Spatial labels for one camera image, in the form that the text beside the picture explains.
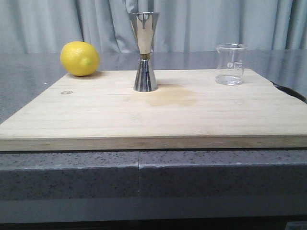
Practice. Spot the grey curtain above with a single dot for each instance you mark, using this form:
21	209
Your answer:
45	26

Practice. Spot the light wooden cutting board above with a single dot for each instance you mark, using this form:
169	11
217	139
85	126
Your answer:
188	110

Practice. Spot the clear glass beaker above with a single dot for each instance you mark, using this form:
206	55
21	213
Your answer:
231	63

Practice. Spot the white label sticker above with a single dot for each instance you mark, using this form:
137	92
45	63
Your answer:
296	225

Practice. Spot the yellow lemon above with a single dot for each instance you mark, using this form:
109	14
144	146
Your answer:
79	58

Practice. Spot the silver double jigger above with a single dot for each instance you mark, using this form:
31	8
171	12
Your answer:
144	26

